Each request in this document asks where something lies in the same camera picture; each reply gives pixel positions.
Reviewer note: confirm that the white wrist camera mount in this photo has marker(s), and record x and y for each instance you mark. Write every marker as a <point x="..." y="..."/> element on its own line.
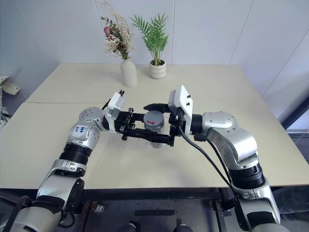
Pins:
<point x="182" y="101"/>
<point x="114" y="106"/>

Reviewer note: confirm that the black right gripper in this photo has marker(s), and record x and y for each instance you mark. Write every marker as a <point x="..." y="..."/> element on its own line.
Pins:
<point x="172" y="128"/>

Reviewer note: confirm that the beige cloth bag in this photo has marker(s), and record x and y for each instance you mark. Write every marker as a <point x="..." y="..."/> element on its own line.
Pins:
<point x="8" y="84"/>

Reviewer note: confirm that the black metal table frame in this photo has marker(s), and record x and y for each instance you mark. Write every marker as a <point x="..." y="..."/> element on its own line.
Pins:
<point x="154" y="194"/>

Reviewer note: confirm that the dark rounded shape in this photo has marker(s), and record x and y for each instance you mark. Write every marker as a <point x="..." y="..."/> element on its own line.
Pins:
<point x="183" y="227"/>
<point x="130" y="227"/>

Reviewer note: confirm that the dark metal door frame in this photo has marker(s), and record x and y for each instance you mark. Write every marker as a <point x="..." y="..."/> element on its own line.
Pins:
<point x="297" y="108"/>

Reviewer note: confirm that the green palm plant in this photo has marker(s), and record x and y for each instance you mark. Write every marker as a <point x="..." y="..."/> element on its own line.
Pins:
<point x="154" y="33"/>

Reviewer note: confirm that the white ceramic vase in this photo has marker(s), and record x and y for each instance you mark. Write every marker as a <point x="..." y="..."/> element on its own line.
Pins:
<point x="129" y="72"/>

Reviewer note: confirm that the grey jar lid red mark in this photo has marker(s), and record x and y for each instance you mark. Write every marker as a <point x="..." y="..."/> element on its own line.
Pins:
<point x="154" y="117"/>

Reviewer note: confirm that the white ribbed plant pot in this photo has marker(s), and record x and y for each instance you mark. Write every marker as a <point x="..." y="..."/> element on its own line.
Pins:
<point x="157" y="71"/>

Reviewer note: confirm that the grey table caster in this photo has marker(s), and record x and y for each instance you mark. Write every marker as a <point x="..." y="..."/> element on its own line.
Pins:
<point x="99" y="209"/>

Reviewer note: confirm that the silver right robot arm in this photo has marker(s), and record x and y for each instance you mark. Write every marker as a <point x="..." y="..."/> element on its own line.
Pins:
<point x="231" y="135"/>

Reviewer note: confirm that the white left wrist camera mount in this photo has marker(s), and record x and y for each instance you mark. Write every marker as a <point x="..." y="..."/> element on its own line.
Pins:
<point x="114" y="106"/>

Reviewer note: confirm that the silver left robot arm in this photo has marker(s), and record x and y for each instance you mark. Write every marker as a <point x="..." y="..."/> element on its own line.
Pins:
<point x="82" y="135"/>

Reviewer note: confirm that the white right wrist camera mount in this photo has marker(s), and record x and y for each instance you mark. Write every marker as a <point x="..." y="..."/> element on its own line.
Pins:
<point x="182" y="101"/>

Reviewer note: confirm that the dried flower bouquet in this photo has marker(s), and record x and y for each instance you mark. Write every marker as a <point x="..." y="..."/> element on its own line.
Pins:
<point x="119" y="38"/>

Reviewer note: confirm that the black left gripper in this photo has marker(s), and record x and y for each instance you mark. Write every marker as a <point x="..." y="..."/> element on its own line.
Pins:
<point x="124" y="120"/>

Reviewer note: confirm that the clear jar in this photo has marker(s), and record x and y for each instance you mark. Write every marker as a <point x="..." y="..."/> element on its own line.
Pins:
<point x="158" y="145"/>

